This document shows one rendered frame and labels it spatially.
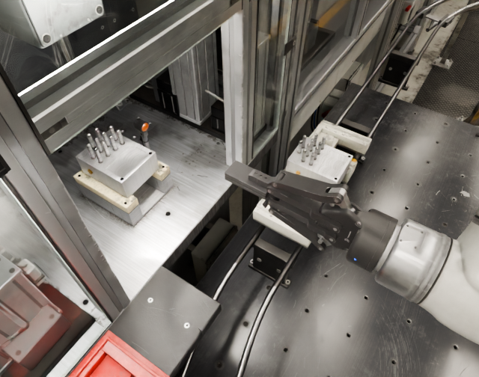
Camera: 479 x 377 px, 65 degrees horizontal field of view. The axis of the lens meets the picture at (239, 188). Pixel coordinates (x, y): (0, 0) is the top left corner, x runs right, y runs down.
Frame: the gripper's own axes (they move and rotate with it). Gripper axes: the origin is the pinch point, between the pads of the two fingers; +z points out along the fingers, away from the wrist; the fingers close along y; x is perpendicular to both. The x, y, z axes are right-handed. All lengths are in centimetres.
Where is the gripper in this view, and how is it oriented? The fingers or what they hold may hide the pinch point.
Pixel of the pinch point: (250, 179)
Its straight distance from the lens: 54.5
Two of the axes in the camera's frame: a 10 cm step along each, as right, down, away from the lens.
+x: -5.5, 6.5, -5.2
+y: 0.0, -6.3, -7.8
